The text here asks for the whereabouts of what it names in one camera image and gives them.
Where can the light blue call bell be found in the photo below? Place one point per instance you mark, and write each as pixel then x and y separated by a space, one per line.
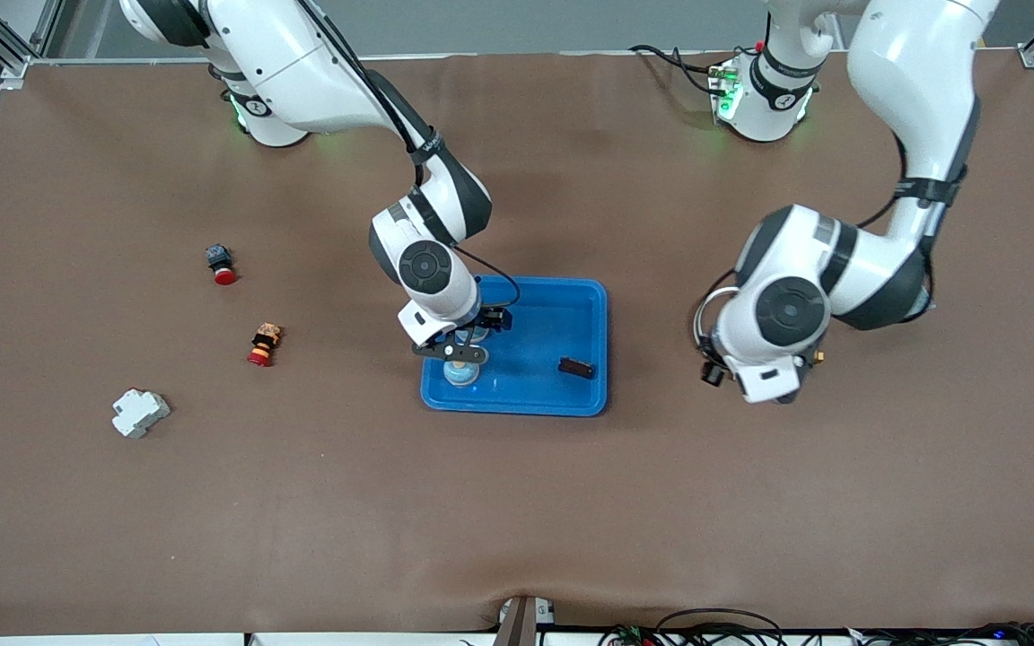
pixel 461 375
pixel 474 338

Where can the dark brown capacitor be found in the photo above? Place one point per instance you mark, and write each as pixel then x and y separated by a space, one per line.
pixel 576 367

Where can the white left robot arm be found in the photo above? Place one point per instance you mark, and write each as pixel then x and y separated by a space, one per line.
pixel 912 72

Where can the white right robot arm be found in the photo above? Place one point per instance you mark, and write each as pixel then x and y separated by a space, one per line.
pixel 302 63

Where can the white curved pipe clamp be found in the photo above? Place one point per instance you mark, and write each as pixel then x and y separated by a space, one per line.
pixel 704 305

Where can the blue plastic tray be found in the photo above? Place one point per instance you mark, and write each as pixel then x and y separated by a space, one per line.
pixel 535 386

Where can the red button with yellow body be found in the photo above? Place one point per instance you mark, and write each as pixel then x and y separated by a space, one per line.
pixel 262 348

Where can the red button with black body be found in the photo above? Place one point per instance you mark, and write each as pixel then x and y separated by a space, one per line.
pixel 221 262

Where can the green lit base connector box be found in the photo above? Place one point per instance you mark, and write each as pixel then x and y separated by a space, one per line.
pixel 725 90

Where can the grey table edge clamp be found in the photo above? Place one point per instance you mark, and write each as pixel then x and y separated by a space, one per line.
pixel 517 628

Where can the white circuit breaker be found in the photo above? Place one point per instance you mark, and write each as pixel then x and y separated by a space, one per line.
pixel 140 413

